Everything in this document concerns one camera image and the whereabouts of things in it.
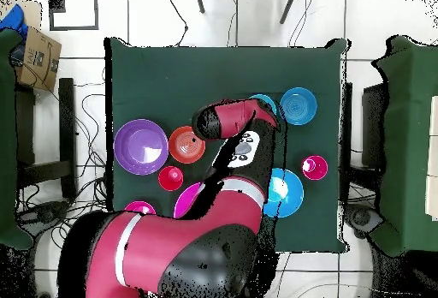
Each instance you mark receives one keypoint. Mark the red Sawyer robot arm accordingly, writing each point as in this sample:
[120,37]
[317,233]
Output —
[171,243]

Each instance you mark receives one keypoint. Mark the red cup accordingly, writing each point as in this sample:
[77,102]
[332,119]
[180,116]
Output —
[170,178]

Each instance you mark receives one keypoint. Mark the small crimson bowl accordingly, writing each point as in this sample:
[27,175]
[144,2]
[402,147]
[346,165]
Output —
[140,207]

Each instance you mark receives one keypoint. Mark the dark green table cloth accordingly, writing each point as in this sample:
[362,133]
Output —
[171,78]

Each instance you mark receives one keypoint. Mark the black square floor frame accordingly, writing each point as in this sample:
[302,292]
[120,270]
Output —
[97,10]

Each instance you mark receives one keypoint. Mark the black wooden bench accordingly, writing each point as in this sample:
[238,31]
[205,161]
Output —
[66,137]

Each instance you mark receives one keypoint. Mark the wide purple bowl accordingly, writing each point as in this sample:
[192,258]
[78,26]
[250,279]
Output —
[140,146]

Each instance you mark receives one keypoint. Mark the cardboard box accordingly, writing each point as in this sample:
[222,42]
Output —
[37,60]

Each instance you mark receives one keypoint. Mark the ribbed cyan bowl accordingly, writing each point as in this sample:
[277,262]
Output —
[268,101]

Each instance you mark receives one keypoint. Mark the grey black equipment base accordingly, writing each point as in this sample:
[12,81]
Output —
[362,217]
[46,213]

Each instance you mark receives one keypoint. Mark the black tripod leg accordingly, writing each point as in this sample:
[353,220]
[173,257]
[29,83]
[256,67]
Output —
[200,2]
[288,7]

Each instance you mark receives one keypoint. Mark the orange bowl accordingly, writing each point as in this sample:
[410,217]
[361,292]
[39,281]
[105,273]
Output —
[184,147]

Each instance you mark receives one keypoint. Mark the flat-bottomed blue bowl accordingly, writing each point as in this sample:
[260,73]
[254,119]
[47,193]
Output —
[298,106]

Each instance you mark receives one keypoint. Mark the large pink bowl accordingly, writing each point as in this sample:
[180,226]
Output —
[186,198]

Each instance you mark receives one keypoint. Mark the blue bag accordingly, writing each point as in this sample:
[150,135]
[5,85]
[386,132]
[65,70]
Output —
[13,20]

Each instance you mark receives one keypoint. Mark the ribbed pink-red cup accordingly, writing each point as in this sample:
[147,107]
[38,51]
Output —
[314,168]

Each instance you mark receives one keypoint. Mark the deep blue bowl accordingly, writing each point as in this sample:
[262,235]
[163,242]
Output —
[287,191]

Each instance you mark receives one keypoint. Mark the green cloth covered table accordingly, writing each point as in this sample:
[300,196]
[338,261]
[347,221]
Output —
[7,140]
[407,140]

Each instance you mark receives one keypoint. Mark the white box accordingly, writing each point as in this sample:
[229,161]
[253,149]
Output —
[433,157]

